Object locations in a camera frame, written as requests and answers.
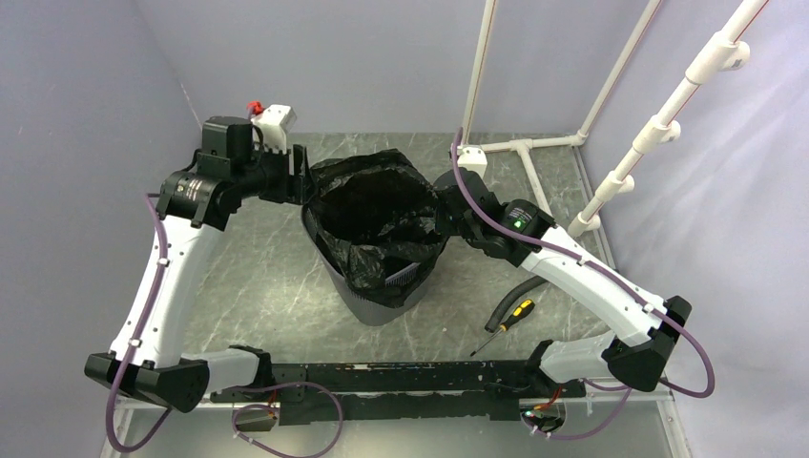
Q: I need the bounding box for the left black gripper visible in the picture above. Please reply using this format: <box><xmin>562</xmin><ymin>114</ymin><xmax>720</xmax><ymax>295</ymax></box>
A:
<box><xmin>234</xmin><ymin>137</ymin><xmax>319</xmax><ymax>205</ymax></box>

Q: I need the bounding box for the black trash bag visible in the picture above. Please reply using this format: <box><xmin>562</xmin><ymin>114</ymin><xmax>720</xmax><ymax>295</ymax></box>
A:
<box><xmin>302</xmin><ymin>149</ymin><xmax>448</xmax><ymax>294</ymax></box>

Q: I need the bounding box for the grey mesh trash bin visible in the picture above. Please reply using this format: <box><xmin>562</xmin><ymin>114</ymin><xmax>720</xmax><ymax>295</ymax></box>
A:
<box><xmin>301</xmin><ymin>208</ymin><xmax>437</xmax><ymax>326</ymax></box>

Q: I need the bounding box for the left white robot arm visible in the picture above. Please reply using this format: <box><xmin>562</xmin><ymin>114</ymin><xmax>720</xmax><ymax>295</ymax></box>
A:
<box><xmin>84</xmin><ymin>105</ymin><xmax>314</xmax><ymax>412</ymax></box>

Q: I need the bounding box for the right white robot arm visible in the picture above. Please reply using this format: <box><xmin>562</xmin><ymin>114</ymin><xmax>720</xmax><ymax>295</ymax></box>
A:
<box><xmin>434</xmin><ymin>169</ymin><xmax>692</xmax><ymax>396</ymax></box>

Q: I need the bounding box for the yellow black screwdriver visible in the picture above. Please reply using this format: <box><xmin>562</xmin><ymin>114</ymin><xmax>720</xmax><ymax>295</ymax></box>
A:
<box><xmin>469</xmin><ymin>300</ymin><xmax>536</xmax><ymax>357</ymax></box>

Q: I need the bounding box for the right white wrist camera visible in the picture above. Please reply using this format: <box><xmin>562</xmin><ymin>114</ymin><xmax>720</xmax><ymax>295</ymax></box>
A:
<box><xmin>456</xmin><ymin>145</ymin><xmax>487</xmax><ymax>179</ymax></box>

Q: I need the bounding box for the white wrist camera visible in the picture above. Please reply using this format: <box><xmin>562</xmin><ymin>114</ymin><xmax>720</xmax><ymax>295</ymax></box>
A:
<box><xmin>456</xmin><ymin>145</ymin><xmax>487</xmax><ymax>179</ymax></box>
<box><xmin>247</xmin><ymin>100</ymin><xmax>297</xmax><ymax>152</ymax></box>

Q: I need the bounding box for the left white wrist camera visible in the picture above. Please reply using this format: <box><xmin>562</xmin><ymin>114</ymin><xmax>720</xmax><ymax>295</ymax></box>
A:
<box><xmin>247</xmin><ymin>100</ymin><xmax>297</xmax><ymax>152</ymax></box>

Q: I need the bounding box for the black corrugated hose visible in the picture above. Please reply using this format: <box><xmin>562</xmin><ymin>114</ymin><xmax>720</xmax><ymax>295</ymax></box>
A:
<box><xmin>485</xmin><ymin>275</ymin><xmax>550</xmax><ymax>334</ymax></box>

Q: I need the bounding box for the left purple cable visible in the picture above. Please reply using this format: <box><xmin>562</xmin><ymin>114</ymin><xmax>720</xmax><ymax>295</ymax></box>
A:
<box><xmin>104</xmin><ymin>104</ymin><xmax>344</xmax><ymax>458</ymax></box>

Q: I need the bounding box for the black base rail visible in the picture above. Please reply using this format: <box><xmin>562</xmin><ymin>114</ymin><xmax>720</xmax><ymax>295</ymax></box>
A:
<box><xmin>210</xmin><ymin>360</ymin><xmax>586</xmax><ymax>426</ymax></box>

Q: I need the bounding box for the aluminium extrusion rail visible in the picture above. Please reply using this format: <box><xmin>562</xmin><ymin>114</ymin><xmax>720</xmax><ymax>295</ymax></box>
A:
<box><xmin>115</xmin><ymin>394</ymin><xmax>219</xmax><ymax>412</ymax></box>

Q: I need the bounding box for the white PVC pipe frame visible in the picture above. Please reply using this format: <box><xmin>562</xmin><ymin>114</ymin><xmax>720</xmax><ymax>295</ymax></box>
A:
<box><xmin>458</xmin><ymin>0</ymin><xmax>773</xmax><ymax>239</ymax></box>

